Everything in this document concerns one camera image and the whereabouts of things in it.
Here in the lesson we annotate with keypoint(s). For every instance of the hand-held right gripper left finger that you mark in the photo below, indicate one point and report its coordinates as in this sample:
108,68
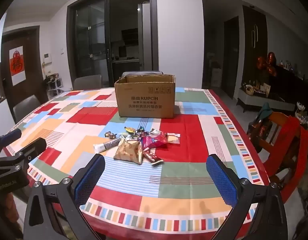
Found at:
90,180

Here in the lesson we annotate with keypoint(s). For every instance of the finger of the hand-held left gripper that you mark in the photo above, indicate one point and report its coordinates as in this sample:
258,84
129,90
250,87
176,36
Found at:
34,146
9,135

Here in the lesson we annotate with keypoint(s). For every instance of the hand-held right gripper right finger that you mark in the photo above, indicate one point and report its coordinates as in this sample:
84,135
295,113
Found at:
221,180

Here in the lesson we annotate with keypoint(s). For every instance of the gold candy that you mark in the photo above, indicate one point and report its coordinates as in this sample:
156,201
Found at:
110,135

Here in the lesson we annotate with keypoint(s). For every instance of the pink snack packet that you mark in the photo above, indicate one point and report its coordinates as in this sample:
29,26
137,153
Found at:
154,141

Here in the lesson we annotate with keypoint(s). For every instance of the brown cardboard box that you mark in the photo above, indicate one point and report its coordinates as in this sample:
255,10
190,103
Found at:
144,100

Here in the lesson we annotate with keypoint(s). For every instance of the grey dining chair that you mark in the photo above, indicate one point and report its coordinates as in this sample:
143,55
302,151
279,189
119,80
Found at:
26,107
87,82

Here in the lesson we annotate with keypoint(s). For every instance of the long white snack packet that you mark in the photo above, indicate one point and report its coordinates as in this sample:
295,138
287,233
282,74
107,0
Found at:
106,145

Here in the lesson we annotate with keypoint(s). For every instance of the tan snack packet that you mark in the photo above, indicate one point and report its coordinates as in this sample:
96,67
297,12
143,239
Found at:
127,152

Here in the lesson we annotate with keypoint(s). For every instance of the colourful checked tablecloth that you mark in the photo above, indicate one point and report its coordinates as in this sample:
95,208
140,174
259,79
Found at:
188,135

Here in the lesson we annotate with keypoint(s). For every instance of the yellow candy packet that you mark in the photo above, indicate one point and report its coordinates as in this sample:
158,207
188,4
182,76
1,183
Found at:
129,129

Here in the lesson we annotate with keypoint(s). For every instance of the clear packet with white snack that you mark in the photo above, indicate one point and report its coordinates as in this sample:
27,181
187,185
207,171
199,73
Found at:
174,137

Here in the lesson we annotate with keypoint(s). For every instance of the dark red snack bar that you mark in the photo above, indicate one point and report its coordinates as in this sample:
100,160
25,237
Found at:
152,158

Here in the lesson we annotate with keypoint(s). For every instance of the white shoe rack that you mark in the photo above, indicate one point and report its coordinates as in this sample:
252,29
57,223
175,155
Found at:
54,82

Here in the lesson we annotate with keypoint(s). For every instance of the red and white door poster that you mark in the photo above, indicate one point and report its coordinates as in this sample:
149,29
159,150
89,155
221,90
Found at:
17,65

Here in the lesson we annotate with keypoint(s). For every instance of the blue wrapped candy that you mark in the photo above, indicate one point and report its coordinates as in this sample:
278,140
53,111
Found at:
141,129

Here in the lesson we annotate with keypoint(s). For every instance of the orange wooden chair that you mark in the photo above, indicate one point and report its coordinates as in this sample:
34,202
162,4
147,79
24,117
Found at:
273,130

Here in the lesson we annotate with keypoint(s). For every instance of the white gold-edged snack packet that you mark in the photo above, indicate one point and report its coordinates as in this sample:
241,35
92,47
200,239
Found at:
154,131

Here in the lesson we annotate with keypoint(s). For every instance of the green cloth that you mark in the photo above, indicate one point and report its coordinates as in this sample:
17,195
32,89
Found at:
265,110

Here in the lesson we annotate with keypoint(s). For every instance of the dark wooden door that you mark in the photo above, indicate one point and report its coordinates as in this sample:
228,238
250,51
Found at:
32,55

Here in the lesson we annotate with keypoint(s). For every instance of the woven basket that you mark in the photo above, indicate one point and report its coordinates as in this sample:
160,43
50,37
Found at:
249,89

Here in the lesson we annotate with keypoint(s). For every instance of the glass sliding door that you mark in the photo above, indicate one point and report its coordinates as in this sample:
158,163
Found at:
94,42

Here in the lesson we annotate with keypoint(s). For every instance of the dark interior door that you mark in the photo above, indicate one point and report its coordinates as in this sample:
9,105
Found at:
230,57

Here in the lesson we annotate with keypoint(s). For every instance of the red balloons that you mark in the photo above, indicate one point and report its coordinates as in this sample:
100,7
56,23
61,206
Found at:
270,60

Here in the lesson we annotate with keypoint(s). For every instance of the dark tall cabinet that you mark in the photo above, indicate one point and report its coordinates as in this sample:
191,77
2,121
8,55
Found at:
255,50

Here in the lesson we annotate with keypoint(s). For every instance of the silver refrigerator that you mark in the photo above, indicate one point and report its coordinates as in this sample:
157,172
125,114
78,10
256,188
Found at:
144,37

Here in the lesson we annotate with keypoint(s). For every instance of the white wall intercom panel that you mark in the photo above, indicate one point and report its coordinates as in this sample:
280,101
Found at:
47,58

